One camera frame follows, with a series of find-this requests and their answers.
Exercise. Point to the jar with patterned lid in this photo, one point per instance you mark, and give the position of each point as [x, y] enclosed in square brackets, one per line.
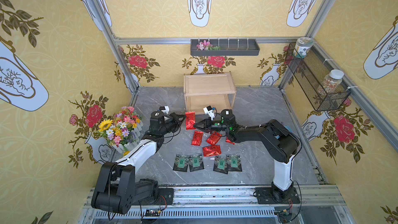
[302, 47]

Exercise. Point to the small pink flowers in tray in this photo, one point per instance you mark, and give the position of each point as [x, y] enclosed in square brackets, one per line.
[206, 45]

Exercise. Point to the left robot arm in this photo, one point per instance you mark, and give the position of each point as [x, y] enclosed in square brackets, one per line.
[116, 189]

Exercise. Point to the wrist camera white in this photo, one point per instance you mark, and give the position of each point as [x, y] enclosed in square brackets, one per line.
[164, 109]
[210, 111]

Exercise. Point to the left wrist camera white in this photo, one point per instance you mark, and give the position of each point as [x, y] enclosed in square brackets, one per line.
[164, 109]

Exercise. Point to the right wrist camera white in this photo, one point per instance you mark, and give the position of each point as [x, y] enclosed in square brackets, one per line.
[210, 111]

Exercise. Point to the grey wall tray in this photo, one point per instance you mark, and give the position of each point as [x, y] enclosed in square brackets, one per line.
[228, 47]

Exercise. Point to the small circuit board right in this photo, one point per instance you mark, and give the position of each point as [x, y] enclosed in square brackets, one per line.
[283, 217]

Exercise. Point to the black wire wall basket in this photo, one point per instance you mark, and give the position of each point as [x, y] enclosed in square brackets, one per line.
[310, 73]

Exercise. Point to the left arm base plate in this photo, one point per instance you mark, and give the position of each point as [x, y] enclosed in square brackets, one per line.
[162, 197]

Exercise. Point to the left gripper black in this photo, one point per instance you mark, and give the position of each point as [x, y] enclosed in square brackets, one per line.
[173, 120]

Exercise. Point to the green tea bag far left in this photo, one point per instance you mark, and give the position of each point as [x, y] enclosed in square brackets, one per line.
[181, 163]

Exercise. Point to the artificial flower bouquet in vase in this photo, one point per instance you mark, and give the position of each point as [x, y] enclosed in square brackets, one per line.
[123, 131]

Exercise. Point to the clear jar white lid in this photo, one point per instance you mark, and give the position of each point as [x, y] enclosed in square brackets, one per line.
[331, 82]

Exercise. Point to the small circuit board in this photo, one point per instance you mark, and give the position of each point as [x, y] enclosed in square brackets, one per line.
[283, 217]
[153, 213]

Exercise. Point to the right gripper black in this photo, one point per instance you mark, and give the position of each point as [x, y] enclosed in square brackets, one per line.
[208, 124]

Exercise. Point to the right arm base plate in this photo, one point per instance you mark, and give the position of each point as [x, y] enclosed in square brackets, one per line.
[270, 195]

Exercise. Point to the green tea bag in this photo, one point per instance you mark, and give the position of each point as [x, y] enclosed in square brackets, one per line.
[220, 164]
[181, 163]
[234, 163]
[196, 162]

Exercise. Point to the green tea bag far right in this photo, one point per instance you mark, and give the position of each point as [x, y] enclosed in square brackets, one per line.
[234, 163]

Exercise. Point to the wooden two-tier shelf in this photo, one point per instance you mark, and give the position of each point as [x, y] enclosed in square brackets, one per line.
[203, 90]

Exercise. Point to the red tea bag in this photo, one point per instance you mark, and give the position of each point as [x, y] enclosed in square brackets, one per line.
[229, 141]
[214, 138]
[197, 138]
[213, 150]
[190, 120]

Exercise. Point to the small circuit board left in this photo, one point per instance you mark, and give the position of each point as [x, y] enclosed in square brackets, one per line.
[153, 213]

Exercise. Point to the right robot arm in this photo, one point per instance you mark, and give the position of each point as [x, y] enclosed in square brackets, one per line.
[282, 144]

